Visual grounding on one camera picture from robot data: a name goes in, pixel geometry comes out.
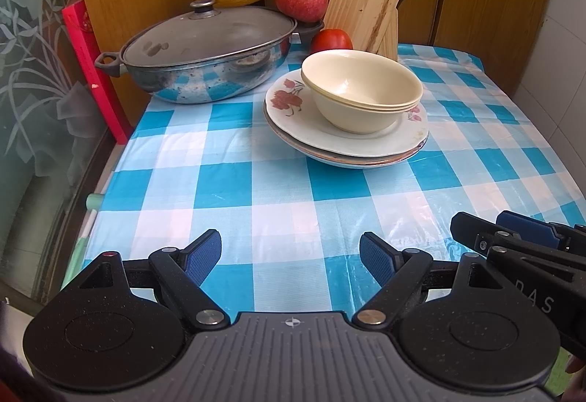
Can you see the red tomato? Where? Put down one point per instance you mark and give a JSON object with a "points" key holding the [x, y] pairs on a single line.
{"points": [[332, 40]]}

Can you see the steel pot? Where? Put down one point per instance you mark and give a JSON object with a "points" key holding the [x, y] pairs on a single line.
{"points": [[192, 83]]}

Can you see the person's right hand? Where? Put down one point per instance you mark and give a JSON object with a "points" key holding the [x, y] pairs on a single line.
{"points": [[577, 367]]}

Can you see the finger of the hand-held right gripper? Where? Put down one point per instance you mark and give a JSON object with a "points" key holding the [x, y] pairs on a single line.
{"points": [[471, 230], [531, 228]]}

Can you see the grey pot lid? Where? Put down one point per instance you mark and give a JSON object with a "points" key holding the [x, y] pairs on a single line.
{"points": [[206, 33]]}

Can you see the red board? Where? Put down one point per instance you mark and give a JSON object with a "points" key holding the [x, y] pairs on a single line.
{"points": [[91, 63]]}

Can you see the blue white checkered tablecloth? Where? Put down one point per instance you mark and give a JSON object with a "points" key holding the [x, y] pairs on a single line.
{"points": [[274, 200]]}

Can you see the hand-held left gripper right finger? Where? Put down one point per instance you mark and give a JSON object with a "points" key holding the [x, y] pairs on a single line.
{"points": [[377, 257]]}

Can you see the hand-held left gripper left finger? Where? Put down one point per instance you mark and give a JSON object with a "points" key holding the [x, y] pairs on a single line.
{"points": [[201, 257]]}

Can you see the pale green bar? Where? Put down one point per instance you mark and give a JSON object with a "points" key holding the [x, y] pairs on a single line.
{"points": [[95, 200]]}

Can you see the frosted glass door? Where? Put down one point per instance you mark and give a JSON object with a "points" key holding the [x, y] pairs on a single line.
{"points": [[36, 86]]}

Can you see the pink floral deep plate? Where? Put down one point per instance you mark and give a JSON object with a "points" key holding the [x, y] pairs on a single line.
{"points": [[357, 162]]}

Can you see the red flower white plate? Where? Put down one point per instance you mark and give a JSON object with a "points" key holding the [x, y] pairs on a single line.
{"points": [[357, 142]]}

